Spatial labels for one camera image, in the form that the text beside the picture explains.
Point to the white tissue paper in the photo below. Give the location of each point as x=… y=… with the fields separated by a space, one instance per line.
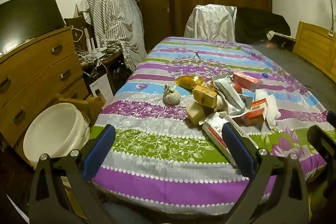
x=270 y=106

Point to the yellow cardboard box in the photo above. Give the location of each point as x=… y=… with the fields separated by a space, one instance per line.
x=204 y=96

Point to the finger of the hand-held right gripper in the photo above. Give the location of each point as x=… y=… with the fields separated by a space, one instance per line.
x=321 y=140
x=332 y=121

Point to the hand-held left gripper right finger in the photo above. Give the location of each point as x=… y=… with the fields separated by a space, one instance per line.
x=237 y=150

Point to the grey striped cloth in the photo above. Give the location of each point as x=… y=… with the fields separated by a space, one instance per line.
x=115 y=22

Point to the white grey plastic pouch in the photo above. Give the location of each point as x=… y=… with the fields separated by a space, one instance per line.
x=229 y=92

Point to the dark wooden side table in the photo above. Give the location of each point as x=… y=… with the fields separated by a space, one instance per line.
x=110 y=58

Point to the grey mattress cover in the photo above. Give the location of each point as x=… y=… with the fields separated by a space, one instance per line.
x=296 y=69

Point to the black flat screen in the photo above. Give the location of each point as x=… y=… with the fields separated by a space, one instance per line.
x=29 y=16

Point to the red white small box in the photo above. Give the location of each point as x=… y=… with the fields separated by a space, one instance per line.
x=260 y=103

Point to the wooden dresser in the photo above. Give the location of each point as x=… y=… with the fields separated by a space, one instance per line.
x=36 y=69

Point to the small dry twig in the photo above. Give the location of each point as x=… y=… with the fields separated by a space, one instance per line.
x=198 y=56

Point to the white cardboard box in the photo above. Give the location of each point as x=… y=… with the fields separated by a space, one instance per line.
x=101 y=90

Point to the black jacket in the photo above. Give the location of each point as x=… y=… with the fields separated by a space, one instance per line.
x=260 y=24

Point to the red cardboard box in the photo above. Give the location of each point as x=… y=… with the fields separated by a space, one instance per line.
x=245 y=81

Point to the beige cardboard box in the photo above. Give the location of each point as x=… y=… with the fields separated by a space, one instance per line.
x=195 y=112

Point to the white plastic bucket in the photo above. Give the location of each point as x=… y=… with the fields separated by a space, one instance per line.
x=52 y=132

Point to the floral striped bedsheet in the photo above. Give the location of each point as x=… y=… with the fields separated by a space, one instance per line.
x=157 y=134

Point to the white router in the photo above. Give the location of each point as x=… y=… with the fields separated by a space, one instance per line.
x=95 y=45

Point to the wooden headboard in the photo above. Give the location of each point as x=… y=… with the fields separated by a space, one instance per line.
x=315 y=45

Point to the orange red small box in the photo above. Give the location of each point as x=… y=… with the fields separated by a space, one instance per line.
x=253 y=117

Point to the long white red box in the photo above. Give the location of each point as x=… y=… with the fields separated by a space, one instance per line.
x=214 y=129

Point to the grey crumpled cloth ball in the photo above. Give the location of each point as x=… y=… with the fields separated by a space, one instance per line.
x=172 y=96

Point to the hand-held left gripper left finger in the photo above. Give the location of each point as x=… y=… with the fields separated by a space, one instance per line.
x=101 y=153

